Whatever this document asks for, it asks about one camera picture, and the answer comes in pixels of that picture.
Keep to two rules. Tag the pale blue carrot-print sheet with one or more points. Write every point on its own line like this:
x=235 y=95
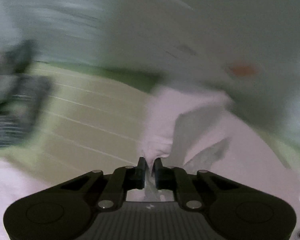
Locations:
x=165 y=17

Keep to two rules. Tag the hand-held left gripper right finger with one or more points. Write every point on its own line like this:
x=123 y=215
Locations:
x=158 y=177

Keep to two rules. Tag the white garment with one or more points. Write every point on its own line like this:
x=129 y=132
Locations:
x=202 y=135

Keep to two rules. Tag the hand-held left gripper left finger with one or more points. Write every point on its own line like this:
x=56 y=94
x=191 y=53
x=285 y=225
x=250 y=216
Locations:
x=140 y=177

